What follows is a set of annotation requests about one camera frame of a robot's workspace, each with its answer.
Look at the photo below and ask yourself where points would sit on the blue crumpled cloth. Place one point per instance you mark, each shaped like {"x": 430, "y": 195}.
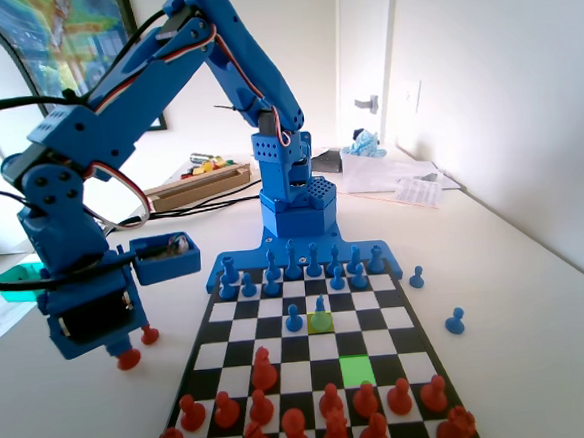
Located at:
{"x": 367, "y": 143}

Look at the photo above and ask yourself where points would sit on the teal open box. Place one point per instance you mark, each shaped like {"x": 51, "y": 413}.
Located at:
{"x": 12, "y": 296}

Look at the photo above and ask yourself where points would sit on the long cardboard box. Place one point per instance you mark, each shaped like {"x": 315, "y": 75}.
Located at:
{"x": 195, "y": 193}

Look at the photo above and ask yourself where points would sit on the red toy block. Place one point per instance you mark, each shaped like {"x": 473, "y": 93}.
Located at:
{"x": 188, "y": 176}

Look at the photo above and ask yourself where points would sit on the red chess bishop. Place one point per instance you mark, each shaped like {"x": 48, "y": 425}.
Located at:
{"x": 263, "y": 371}
{"x": 373, "y": 434}

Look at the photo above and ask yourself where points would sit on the small grey object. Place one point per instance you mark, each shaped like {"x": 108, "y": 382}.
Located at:
{"x": 429, "y": 176}

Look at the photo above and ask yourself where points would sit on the black white chessboard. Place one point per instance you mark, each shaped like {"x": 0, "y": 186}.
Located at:
{"x": 301, "y": 351}

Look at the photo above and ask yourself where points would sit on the blue chess pawn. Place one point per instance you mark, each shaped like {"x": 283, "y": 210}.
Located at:
{"x": 270, "y": 286}
{"x": 358, "y": 279}
{"x": 292, "y": 321}
{"x": 454, "y": 322}
{"x": 226, "y": 289}
{"x": 248, "y": 287}
{"x": 416, "y": 278}
{"x": 337, "y": 281}

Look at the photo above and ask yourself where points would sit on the framed colourful poster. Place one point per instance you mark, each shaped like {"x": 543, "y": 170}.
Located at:
{"x": 73, "y": 34}

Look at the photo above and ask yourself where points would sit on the blue chess rook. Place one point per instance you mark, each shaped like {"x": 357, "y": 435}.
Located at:
{"x": 374, "y": 259}
{"x": 230, "y": 269}

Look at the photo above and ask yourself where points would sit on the dark grey flat box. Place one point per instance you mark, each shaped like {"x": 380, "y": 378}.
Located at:
{"x": 329, "y": 162}

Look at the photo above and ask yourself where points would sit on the green toy block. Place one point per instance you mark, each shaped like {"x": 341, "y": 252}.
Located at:
{"x": 227, "y": 161}

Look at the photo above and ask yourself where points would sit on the white door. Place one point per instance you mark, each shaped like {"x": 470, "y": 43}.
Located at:
{"x": 360, "y": 49}

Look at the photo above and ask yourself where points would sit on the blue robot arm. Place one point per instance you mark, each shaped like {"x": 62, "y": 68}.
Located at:
{"x": 256, "y": 71}

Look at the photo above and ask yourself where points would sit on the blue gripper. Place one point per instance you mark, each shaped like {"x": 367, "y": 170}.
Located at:
{"x": 90, "y": 320}

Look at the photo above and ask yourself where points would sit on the blue chess bishop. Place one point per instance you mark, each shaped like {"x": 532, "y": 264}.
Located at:
{"x": 320, "y": 312}
{"x": 334, "y": 258}
{"x": 271, "y": 260}

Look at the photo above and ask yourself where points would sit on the yellow toy block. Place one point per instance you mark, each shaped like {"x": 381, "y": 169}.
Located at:
{"x": 199, "y": 171}
{"x": 211, "y": 166}

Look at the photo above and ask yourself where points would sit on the row of blue chess pieces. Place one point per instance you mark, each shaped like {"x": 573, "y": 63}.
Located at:
{"x": 244, "y": 257}

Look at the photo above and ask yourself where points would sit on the stack of white papers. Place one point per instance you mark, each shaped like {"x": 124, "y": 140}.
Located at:
{"x": 369, "y": 173}

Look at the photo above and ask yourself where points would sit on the printed paper sheet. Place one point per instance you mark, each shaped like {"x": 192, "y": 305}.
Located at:
{"x": 418, "y": 192}

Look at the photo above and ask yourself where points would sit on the silver metal can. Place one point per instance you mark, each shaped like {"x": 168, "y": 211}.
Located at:
{"x": 199, "y": 158}

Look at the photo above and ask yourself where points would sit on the white light switch plate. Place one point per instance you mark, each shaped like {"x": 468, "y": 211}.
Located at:
{"x": 410, "y": 97}

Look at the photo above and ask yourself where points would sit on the red chess pawn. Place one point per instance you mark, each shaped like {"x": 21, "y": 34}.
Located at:
{"x": 398, "y": 396}
{"x": 365, "y": 400}
{"x": 330, "y": 401}
{"x": 226, "y": 409}
{"x": 191, "y": 411}
{"x": 151, "y": 335}
{"x": 433, "y": 393}
{"x": 260, "y": 406}

